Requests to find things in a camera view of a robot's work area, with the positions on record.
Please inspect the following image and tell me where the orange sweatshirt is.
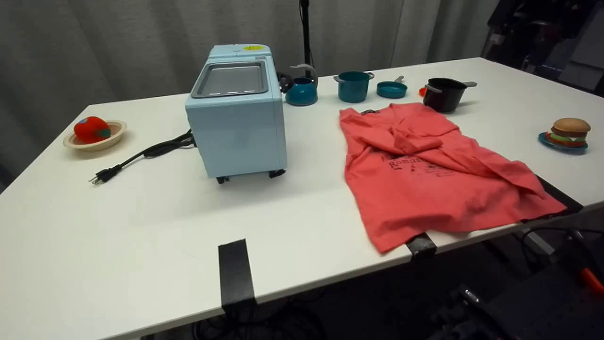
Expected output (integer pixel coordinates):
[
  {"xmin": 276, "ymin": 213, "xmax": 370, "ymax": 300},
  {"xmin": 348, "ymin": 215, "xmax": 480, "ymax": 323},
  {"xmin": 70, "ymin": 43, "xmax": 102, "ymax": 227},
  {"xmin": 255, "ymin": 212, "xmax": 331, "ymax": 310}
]
[{"xmin": 340, "ymin": 104, "xmax": 565, "ymax": 253}]

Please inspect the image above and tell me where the teal toy kettle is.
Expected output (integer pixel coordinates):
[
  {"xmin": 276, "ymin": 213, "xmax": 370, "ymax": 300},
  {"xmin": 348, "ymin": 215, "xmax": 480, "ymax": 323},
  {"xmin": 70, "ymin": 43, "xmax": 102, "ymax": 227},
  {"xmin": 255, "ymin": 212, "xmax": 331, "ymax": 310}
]
[{"xmin": 278, "ymin": 64, "xmax": 319, "ymax": 106}]

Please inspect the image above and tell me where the light blue toaster oven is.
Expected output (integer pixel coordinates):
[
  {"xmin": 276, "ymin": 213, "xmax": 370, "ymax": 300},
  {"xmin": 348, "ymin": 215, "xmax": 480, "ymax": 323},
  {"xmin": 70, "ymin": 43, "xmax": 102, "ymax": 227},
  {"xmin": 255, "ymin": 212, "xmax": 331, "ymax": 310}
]
[{"xmin": 185, "ymin": 43, "xmax": 287, "ymax": 183}]

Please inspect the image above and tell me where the teal toy pot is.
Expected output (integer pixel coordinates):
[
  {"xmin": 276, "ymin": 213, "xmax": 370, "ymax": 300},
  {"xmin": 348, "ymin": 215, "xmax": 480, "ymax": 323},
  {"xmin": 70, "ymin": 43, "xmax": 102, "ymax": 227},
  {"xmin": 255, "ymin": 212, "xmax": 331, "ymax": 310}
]
[{"xmin": 334, "ymin": 72, "xmax": 374, "ymax": 104}]

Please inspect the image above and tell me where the black tape strip front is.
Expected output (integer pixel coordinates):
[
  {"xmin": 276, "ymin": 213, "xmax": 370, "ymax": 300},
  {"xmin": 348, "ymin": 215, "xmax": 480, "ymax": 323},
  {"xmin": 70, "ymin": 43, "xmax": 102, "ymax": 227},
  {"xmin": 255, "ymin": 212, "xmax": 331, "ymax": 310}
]
[{"xmin": 219, "ymin": 240, "xmax": 255, "ymax": 312}]

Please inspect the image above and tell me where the black tape strip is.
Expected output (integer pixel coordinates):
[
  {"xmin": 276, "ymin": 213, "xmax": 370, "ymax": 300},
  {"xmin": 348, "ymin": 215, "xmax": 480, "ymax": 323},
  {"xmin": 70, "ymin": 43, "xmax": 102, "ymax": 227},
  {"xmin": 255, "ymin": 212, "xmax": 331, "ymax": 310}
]
[
  {"xmin": 219, "ymin": 240, "xmax": 255, "ymax": 312},
  {"xmin": 538, "ymin": 176, "xmax": 584, "ymax": 213}
]

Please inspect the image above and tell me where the teal pot lid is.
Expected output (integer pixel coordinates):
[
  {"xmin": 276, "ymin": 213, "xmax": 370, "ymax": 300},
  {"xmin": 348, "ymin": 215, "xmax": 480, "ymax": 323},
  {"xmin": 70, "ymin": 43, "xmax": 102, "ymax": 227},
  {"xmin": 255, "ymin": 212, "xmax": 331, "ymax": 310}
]
[{"xmin": 378, "ymin": 77, "xmax": 408, "ymax": 98}]

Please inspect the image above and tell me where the black table clamp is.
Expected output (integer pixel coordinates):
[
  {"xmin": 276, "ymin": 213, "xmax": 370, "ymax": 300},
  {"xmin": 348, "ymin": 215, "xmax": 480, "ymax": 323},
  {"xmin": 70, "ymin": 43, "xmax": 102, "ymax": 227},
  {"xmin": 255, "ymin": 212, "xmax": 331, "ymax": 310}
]
[{"xmin": 406, "ymin": 234, "xmax": 436, "ymax": 257}]

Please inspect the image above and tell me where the black toy saucepan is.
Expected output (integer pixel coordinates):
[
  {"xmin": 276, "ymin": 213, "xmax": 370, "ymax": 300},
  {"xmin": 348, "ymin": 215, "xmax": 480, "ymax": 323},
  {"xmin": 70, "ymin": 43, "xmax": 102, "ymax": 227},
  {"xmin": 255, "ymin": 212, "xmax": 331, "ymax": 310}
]
[{"xmin": 423, "ymin": 77, "xmax": 476, "ymax": 113}]

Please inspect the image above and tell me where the beige shallow bowl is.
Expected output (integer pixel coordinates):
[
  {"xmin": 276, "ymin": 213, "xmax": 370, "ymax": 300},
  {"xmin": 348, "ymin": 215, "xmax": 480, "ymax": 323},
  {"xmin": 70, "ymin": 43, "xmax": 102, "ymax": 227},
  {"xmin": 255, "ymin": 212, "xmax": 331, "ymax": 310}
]
[{"xmin": 65, "ymin": 117, "xmax": 127, "ymax": 153}]

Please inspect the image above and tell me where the red toy pepper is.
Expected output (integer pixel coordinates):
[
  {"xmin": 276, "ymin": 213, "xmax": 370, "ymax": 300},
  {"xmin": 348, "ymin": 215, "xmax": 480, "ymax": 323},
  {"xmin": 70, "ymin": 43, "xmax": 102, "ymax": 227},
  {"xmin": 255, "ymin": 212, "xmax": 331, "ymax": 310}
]
[{"xmin": 74, "ymin": 115, "xmax": 112, "ymax": 144}]

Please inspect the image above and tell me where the blue small plate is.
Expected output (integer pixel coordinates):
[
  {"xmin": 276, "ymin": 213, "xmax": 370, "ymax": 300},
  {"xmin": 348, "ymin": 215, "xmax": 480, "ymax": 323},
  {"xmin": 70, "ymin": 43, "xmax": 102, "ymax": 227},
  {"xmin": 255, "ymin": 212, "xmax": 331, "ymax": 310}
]
[{"xmin": 538, "ymin": 132, "xmax": 587, "ymax": 155}]

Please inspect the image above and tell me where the black tape strip right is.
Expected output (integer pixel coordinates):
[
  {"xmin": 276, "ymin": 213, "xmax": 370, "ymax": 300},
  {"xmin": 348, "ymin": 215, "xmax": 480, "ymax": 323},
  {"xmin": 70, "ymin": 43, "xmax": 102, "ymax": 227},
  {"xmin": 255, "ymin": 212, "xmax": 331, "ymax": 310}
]
[{"xmin": 538, "ymin": 176, "xmax": 584, "ymax": 213}]

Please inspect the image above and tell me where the toy hamburger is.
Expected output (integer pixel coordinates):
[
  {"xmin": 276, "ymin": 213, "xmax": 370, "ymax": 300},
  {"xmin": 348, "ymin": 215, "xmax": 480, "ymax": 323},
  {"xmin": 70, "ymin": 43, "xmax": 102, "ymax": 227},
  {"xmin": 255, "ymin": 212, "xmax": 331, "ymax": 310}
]
[{"xmin": 550, "ymin": 117, "xmax": 591, "ymax": 147}]

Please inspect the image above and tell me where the black power cord with plug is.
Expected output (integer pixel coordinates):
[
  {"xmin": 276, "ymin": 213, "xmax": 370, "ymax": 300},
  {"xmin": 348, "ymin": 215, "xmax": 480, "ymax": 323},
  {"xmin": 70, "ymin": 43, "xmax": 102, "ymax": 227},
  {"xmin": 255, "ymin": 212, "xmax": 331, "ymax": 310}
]
[{"xmin": 89, "ymin": 128, "xmax": 199, "ymax": 187}]

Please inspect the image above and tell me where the black camera stand pole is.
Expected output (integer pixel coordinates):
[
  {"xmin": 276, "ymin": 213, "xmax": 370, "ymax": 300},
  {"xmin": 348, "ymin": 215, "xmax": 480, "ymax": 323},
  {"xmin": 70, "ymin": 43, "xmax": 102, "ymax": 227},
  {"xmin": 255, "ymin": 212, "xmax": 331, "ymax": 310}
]
[{"xmin": 299, "ymin": 0, "xmax": 312, "ymax": 64}]

